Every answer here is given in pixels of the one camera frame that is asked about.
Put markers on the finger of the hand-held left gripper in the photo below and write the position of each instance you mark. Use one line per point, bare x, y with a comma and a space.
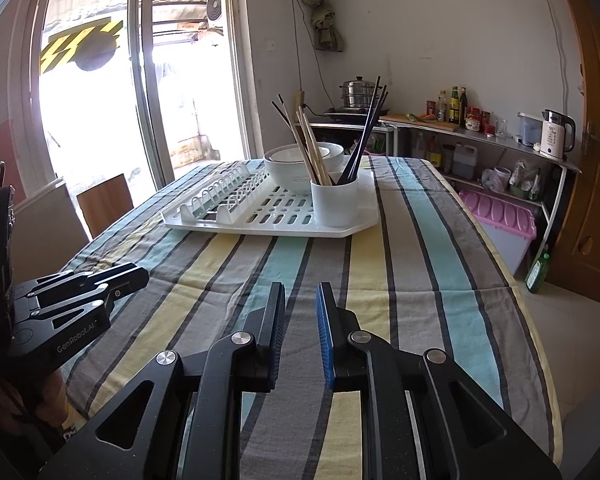
80, 305
125, 277

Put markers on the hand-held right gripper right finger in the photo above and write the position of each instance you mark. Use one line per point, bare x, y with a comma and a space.
326, 340

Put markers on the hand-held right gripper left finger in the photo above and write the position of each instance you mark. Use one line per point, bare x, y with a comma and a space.
278, 340

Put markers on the white cup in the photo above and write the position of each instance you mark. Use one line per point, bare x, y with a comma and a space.
332, 205

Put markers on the chopsticks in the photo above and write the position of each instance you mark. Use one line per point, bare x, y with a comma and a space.
293, 120

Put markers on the person's left hand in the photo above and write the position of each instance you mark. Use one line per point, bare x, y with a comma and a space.
50, 397

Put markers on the cartoon printed cloth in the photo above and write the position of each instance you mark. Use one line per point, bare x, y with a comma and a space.
75, 432

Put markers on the striped tablecloth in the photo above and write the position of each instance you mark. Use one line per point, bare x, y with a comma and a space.
405, 285

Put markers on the white plastic dish rack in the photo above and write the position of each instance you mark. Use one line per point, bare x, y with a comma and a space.
260, 227

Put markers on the white bowl dark rim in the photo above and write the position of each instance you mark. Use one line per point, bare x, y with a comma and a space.
285, 177

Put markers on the sliding glass door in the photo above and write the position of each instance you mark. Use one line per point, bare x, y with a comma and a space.
141, 85

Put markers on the pink plastic basket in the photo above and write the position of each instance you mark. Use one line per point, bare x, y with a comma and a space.
377, 147

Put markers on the pink lidded storage box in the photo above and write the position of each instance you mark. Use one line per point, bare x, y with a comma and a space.
500, 240

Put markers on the clear plastic bottle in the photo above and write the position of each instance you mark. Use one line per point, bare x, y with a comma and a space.
419, 146

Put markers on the brown sauce bottle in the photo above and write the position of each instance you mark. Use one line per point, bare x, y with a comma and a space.
433, 153

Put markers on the dark jar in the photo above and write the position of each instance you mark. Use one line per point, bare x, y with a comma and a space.
448, 160

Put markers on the small kitchen shelf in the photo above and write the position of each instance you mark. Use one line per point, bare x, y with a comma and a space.
385, 127

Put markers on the green bottle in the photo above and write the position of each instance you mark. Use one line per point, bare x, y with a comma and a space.
537, 272

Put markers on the round dark sign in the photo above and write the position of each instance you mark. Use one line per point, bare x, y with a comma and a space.
96, 55

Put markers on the plastic jug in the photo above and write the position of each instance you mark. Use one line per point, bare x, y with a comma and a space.
464, 162

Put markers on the black induction cooker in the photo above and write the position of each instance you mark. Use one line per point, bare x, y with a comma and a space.
340, 112

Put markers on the yellow black striped sign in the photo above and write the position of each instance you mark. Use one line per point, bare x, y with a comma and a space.
60, 50

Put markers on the white mug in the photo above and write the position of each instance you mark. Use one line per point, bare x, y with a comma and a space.
502, 178

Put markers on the green vegetable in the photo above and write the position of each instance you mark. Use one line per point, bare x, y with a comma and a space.
414, 116

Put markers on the beige power strip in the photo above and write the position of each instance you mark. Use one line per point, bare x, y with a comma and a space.
300, 97

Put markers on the wooden cutting board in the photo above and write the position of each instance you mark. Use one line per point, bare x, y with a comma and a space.
445, 127

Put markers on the steel steamer pot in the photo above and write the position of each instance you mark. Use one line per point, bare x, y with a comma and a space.
357, 92

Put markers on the plastic bags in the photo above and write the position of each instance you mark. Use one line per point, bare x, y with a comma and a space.
525, 180

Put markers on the white jar red lid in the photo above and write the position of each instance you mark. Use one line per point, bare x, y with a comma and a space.
472, 123

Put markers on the clear glass bottle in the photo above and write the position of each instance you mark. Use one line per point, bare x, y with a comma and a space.
442, 106

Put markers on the long metal kitchen shelf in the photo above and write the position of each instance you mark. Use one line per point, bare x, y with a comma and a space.
500, 142

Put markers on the dark bottle yellow label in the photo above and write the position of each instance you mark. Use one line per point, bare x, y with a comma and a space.
454, 106

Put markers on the red tin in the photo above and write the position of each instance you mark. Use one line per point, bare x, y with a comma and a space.
487, 126

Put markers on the dark glass bottle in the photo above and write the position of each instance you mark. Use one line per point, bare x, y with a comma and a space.
463, 107

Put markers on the drinking glass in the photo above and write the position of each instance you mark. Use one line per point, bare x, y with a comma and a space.
501, 128

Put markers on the outdoor air conditioner unit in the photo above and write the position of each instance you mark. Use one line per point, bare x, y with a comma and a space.
214, 5

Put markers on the water filter pitcher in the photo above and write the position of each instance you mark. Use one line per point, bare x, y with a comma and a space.
529, 130

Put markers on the white electric kettle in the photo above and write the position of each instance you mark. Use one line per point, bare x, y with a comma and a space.
552, 140

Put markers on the wooden door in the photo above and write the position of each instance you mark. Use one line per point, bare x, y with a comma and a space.
592, 185

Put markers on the tied grey curtain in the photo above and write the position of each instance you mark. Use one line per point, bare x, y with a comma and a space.
327, 30

